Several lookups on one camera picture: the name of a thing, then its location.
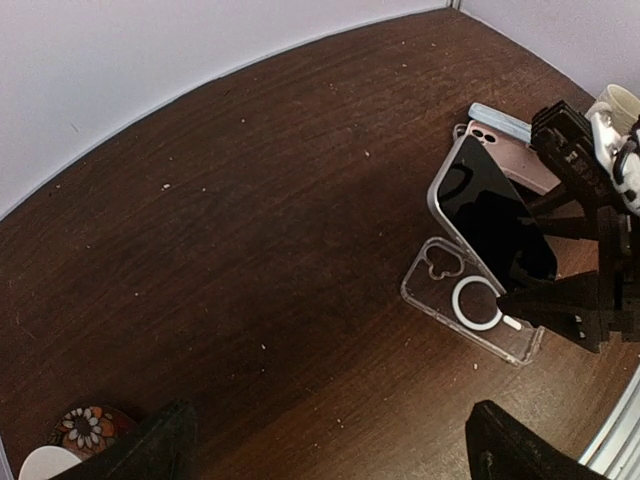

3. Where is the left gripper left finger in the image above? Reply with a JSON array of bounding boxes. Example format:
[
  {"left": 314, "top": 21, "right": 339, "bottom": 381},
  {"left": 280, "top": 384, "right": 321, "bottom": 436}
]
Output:
[{"left": 56, "top": 400, "right": 198, "bottom": 480}]

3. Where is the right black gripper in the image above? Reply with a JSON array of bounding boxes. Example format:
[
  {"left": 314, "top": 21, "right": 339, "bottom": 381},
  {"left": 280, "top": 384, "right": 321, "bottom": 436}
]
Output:
[{"left": 497, "top": 194, "right": 639, "bottom": 353}]

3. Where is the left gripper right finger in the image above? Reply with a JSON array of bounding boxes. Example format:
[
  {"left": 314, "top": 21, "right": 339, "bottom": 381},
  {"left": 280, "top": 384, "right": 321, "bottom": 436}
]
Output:
[{"left": 465, "top": 400, "right": 603, "bottom": 480}]

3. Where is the silver smartphone black screen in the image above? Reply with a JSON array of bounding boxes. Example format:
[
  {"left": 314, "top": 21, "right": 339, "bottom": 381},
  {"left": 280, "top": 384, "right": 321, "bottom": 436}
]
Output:
[{"left": 426, "top": 136, "right": 558, "bottom": 294}]

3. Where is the clear magsafe phone case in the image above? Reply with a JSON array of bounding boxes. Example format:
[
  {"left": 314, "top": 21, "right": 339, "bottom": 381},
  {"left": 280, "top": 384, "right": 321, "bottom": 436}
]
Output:
[{"left": 400, "top": 236, "right": 544, "bottom": 367}]

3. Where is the pink phone case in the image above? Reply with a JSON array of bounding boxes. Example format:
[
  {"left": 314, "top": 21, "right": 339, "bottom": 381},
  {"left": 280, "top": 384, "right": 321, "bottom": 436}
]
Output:
[{"left": 466, "top": 120, "right": 560, "bottom": 195}]

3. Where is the light blue phone case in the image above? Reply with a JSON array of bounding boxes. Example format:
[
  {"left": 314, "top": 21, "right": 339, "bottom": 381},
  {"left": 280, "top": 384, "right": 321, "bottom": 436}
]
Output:
[{"left": 468, "top": 102, "right": 531, "bottom": 144}]

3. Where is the grey clear phone case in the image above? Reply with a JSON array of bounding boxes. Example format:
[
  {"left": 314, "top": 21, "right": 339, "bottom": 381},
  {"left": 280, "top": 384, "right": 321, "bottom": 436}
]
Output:
[{"left": 452, "top": 123, "right": 467, "bottom": 141}]

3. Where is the red floral saucer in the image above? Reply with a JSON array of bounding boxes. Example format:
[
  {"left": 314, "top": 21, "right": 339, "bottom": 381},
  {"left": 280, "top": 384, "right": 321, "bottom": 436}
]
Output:
[{"left": 47, "top": 405, "right": 137, "bottom": 460}]

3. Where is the white bowl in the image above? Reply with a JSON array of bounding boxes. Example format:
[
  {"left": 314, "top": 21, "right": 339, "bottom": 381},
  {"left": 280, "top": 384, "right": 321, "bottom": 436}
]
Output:
[{"left": 18, "top": 445, "right": 82, "bottom": 480}]

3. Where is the cream ribbed mug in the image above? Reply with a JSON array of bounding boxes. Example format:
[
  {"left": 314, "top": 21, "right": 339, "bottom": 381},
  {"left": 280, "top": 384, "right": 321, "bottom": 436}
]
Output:
[{"left": 585, "top": 84, "right": 640, "bottom": 135}]

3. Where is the front aluminium rail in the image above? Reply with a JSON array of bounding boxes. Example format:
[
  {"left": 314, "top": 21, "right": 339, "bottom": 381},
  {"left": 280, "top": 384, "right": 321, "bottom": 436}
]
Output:
[{"left": 578, "top": 369, "right": 640, "bottom": 480}]

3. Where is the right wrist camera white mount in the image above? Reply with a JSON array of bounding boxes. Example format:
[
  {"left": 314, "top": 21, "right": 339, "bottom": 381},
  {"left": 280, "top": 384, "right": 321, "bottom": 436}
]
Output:
[{"left": 529, "top": 98, "right": 640, "bottom": 217}]

